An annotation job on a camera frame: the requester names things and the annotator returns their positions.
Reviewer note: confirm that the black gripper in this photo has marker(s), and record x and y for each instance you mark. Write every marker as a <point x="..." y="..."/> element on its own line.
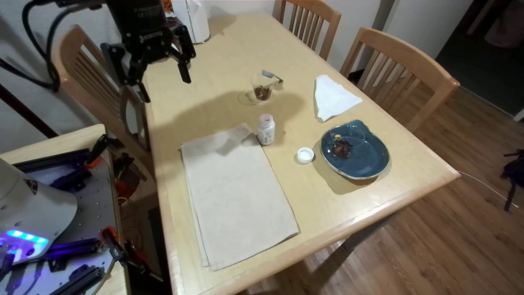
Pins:
<point x="141" y="46"/>

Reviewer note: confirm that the beige towel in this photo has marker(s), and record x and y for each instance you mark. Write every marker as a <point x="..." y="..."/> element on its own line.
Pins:
<point x="238" y="204"/>

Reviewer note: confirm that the white paper towel roll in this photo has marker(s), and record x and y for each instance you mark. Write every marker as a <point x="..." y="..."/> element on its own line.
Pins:
<point x="193" y="15"/>

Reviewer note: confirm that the wooden chair beside robot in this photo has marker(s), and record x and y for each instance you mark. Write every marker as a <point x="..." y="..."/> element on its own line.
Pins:
<point x="85" y="77"/>

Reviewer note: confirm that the white pill bottle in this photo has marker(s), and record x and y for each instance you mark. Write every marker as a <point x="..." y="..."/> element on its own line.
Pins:
<point x="266" y="130"/>

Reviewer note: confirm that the near wooden chair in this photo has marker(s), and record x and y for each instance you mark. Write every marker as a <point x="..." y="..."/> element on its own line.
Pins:
<point x="311" y="22"/>

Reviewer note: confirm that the white bottle cap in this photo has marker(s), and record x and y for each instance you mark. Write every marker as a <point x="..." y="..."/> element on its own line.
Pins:
<point x="305" y="154"/>

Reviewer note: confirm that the white paper napkin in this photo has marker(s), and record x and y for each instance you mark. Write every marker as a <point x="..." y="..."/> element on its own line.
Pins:
<point x="333" y="99"/>

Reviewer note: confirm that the side cart with tools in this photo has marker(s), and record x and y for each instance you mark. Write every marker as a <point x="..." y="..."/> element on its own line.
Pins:
<point x="59" y="220"/>

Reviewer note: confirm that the blue ceramic plate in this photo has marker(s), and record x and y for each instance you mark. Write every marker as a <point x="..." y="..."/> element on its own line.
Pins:
<point x="354" y="151"/>

